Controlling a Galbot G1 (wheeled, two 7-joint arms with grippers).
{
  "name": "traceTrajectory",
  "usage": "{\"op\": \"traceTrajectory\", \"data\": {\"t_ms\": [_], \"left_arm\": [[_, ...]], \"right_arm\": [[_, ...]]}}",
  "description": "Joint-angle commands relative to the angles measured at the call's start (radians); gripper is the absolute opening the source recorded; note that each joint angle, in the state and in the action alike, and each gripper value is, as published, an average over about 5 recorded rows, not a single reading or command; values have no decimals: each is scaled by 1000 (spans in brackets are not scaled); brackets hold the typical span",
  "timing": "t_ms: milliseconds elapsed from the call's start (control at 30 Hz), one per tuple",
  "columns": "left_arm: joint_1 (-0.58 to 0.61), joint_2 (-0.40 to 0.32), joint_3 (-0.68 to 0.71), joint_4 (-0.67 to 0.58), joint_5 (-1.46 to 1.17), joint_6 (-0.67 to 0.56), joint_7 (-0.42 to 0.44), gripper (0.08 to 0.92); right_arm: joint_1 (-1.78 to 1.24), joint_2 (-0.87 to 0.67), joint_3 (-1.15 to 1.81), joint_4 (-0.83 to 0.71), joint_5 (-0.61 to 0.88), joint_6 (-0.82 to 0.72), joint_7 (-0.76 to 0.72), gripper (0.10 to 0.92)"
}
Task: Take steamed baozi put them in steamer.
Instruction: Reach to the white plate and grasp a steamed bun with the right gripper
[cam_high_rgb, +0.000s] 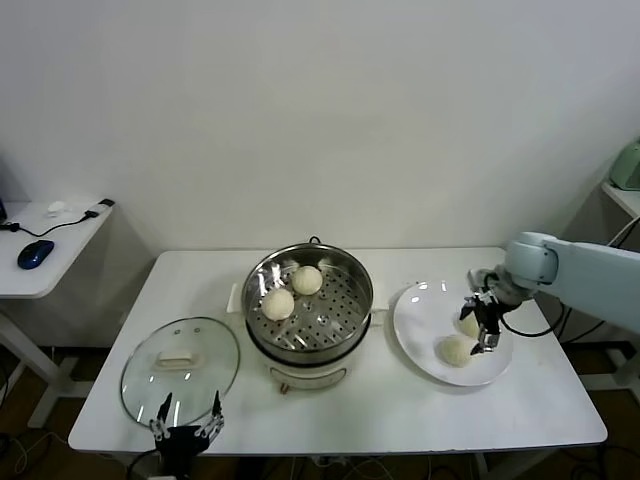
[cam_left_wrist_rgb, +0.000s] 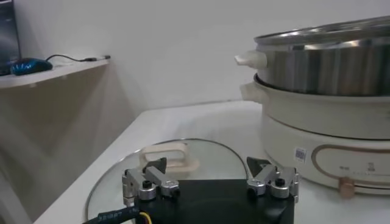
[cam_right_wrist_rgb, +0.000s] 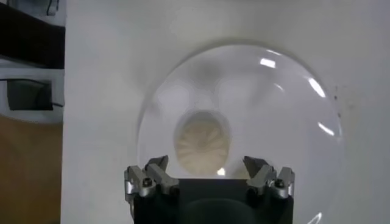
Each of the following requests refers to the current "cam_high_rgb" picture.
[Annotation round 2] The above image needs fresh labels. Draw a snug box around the blue computer mouse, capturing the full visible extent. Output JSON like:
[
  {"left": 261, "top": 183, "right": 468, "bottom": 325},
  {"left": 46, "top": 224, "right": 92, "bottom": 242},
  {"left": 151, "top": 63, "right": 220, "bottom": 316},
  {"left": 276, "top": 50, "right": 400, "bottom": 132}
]
[{"left": 16, "top": 239, "right": 55, "bottom": 271}]

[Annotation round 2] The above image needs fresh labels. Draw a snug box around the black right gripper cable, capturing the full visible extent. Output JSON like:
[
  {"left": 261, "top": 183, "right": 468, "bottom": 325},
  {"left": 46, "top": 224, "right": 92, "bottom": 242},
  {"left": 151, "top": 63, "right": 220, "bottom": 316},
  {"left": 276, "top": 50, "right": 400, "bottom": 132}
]
[{"left": 499, "top": 304, "right": 564, "bottom": 338}]

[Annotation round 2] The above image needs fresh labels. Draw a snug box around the white steamed baozi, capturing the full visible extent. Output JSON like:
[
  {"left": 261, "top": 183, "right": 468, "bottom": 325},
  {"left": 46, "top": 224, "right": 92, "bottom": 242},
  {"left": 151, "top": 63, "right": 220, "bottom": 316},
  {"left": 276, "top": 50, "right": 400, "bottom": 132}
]
[
  {"left": 438, "top": 335, "right": 477, "bottom": 369},
  {"left": 261, "top": 288, "right": 296, "bottom": 322},
  {"left": 291, "top": 265, "right": 324, "bottom": 297},
  {"left": 457, "top": 312, "right": 482, "bottom": 339}
]

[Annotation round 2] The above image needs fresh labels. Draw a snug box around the stainless steel steamer basket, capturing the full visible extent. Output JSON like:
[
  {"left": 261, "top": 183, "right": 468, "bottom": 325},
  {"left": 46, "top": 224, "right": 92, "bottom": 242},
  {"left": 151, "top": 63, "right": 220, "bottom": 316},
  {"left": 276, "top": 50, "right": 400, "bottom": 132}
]
[{"left": 227, "top": 242, "right": 389, "bottom": 354}]

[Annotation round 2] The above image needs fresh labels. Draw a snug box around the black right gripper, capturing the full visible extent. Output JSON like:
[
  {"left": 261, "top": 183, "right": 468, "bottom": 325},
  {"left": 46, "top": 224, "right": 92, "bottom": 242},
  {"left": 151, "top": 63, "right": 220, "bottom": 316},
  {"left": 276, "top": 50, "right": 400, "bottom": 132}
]
[{"left": 458, "top": 293, "right": 502, "bottom": 357}]

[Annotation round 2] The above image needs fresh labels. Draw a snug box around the white electric cooking pot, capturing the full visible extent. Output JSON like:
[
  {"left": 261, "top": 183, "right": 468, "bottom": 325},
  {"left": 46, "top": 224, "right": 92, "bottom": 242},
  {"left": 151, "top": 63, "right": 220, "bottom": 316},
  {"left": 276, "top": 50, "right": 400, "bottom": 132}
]
[{"left": 246, "top": 312, "right": 374, "bottom": 397}]

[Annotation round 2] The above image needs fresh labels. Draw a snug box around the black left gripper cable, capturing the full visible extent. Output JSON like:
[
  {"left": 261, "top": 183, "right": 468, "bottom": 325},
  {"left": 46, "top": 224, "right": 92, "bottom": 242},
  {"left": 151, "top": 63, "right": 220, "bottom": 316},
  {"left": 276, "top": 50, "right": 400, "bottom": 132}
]
[{"left": 126, "top": 447, "right": 159, "bottom": 480}]

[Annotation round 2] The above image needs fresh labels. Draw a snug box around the black hanging cable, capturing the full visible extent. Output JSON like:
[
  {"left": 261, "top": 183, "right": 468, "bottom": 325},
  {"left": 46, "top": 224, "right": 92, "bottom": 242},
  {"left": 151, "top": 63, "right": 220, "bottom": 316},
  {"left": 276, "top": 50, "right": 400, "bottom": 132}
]
[{"left": 556, "top": 304, "right": 621, "bottom": 344}]

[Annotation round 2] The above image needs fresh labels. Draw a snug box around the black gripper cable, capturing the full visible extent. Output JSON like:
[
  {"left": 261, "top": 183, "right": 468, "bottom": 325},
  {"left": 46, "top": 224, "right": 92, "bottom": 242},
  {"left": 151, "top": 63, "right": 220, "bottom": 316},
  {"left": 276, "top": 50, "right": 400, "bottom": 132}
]
[
  {"left": 499, "top": 304, "right": 564, "bottom": 338},
  {"left": 126, "top": 447, "right": 159, "bottom": 480}
]

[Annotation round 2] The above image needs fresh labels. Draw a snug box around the black desk cable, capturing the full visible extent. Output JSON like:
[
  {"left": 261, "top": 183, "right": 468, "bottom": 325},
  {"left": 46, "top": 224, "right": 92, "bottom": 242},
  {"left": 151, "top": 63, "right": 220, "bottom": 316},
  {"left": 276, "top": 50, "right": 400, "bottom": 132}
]
[{"left": 0, "top": 209, "right": 101, "bottom": 238}]

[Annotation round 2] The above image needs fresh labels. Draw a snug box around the pale green appliance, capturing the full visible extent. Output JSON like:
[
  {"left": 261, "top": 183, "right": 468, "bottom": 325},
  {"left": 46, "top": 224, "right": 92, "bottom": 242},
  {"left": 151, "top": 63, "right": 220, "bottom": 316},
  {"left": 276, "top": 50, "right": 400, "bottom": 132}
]
[{"left": 610, "top": 137, "right": 640, "bottom": 192}]

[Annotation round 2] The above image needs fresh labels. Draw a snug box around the round glass pot lid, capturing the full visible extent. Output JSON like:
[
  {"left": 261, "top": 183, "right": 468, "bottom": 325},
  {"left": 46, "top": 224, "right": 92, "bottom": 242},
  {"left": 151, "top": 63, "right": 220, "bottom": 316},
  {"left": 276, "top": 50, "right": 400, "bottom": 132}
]
[{"left": 119, "top": 315, "right": 242, "bottom": 430}]

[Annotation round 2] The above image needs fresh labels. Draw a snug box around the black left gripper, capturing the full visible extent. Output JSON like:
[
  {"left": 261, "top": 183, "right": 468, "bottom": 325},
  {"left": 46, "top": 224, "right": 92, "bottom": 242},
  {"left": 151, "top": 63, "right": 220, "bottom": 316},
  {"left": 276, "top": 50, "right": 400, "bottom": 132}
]
[{"left": 148, "top": 389, "right": 227, "bottom": 469}]

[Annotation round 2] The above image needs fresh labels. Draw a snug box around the white round plate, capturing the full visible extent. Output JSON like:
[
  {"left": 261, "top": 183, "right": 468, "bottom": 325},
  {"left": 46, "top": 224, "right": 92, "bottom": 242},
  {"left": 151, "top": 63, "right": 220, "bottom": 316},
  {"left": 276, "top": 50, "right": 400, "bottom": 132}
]
[{"left": 392, "top": 280, "right": 515, "bottom": 388}]

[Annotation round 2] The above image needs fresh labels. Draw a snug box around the white side desk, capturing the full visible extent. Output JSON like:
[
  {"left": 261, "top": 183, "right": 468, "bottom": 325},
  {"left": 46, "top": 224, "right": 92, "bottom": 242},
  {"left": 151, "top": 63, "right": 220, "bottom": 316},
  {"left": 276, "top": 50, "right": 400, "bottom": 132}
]
[{"left": 0, "top": 201, "right": 116, "bottom": 431}]

